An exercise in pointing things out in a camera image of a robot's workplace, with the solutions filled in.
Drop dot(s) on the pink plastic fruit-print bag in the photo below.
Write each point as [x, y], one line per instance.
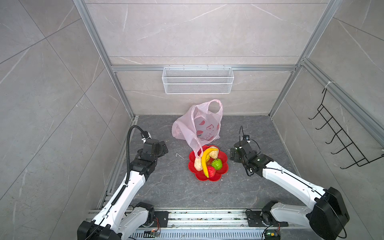
[200, 125]

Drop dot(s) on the red flower-shaped plate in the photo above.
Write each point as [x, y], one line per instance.
[200, 175]

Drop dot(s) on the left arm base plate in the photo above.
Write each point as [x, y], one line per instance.
[163, 217]

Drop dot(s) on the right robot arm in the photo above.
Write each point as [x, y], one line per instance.
[323, 210]

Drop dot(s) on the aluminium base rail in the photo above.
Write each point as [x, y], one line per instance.
[225, 224]

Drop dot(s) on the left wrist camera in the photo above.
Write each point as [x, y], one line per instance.
[152, 147]

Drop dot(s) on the beige round fake fruit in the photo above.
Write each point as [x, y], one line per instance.
[214, 153]

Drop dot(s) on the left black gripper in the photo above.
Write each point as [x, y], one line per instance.
[160, 151]

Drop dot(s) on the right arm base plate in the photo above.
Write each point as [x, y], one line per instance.
[258, 218]

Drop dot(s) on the black wire hook rack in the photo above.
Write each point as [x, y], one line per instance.
[340, 133]

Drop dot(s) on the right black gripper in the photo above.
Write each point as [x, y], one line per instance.
[233, 150]

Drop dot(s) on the white wire mesh basket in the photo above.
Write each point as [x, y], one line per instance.
[197, 80]

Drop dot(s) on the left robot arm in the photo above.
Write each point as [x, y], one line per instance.
[112, 223]

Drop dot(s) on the yellow fake banana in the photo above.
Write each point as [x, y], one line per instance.
[204, 160]

